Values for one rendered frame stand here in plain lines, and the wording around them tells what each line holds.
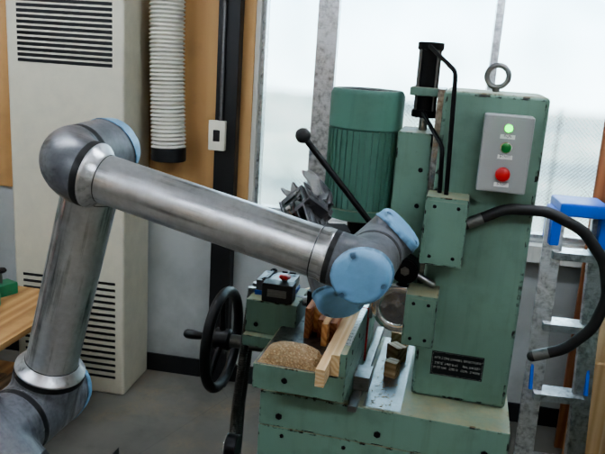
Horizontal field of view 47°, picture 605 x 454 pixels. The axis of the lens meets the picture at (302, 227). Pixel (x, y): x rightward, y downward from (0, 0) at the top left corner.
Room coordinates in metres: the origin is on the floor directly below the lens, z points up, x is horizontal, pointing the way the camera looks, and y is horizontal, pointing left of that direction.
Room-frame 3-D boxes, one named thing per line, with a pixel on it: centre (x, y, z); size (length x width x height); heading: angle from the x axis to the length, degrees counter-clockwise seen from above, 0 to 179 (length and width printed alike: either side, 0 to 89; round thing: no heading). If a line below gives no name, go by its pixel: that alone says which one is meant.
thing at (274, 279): (1.71, 0.05, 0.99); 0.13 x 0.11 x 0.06; 167
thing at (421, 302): (1.47, -0.28, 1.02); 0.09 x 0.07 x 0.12; 167
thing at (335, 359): (1.67, -0.16, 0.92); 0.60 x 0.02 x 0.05; 167
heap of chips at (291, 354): (1.45, 0.00, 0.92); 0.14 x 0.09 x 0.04; 77
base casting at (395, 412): (1.64, -0.25, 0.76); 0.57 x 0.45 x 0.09; 77
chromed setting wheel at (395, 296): (1.51, -0.23, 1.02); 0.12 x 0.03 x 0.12; 77
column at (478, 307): (1.60, -0.42, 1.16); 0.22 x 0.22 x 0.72; 77
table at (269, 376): (1.70, -0.03, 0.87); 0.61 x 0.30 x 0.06; 167
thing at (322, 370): (1.59, -0.12, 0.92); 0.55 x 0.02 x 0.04; 167
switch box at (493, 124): (1.46, -0.42, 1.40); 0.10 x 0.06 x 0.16; 77
